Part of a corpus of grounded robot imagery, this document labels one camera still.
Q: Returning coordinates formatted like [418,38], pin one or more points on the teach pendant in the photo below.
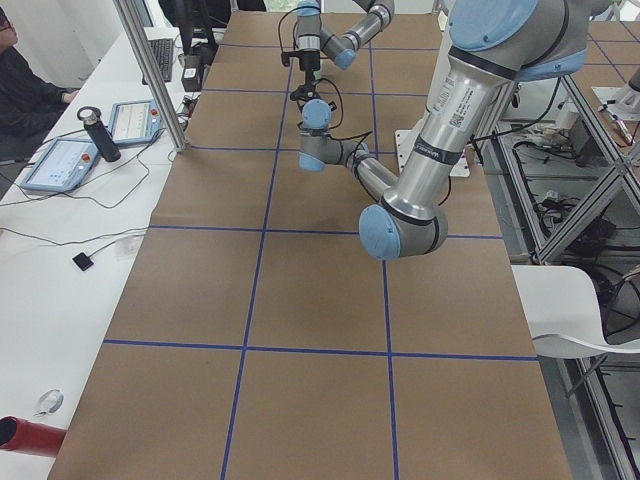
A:
[62,167]
[134,122]

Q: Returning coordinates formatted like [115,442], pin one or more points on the small black square device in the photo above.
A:
[83,261]

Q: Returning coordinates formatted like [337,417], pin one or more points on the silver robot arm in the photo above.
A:
[493,43]
[312,38]

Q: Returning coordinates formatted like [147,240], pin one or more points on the red cylinder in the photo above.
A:
[22,436]

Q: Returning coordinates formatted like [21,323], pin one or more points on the black water bottle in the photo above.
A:
[92,123]

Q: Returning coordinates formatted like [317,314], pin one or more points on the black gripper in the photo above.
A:
[306,60]
[304,93]

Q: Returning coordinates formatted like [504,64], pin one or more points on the far teach pendant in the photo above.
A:
[134,122]

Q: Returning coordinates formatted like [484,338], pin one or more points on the seated person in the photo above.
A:
[30,106]

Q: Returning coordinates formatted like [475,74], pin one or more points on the aluminium frame post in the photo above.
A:
[138,40]

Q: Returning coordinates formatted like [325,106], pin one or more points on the white chair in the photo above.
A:
[562,313]

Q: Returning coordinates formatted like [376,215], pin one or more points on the near teach pendant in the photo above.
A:
[62,167]

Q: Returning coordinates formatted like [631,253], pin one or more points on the black keyboard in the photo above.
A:
[163,53]

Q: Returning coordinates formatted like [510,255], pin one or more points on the black box with label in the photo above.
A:
[192,73]

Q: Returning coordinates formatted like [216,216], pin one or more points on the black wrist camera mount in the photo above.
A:
[288,56]

